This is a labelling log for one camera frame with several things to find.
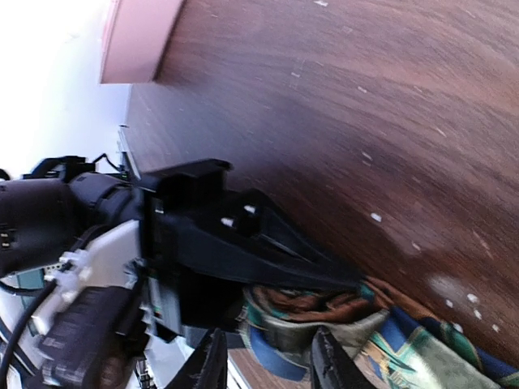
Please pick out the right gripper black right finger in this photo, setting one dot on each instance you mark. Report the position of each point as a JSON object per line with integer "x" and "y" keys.
{"x": 331, "y": 367}

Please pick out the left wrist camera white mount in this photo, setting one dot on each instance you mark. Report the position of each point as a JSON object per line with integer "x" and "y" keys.
{"x": 95, "y": 325}

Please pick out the pink divided organizer box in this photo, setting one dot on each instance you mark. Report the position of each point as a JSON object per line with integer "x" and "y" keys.
{"x": 134, "y": 39}

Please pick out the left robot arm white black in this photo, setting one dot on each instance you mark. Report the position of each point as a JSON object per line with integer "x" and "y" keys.
{"x": 45, "y": 211}

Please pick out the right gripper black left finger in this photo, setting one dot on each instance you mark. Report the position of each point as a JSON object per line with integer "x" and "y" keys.
{"x": 206, "y": 367}

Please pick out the brown green patterned tie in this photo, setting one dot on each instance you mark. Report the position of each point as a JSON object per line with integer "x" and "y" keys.
{"x": 398, "y": 342}

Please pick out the aluminium front rail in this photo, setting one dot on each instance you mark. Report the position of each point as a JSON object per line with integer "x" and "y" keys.
{"x": 127, "y": 161}

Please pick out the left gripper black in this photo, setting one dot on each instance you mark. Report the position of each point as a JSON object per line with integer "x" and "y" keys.
{"x": 195, "y": 237}

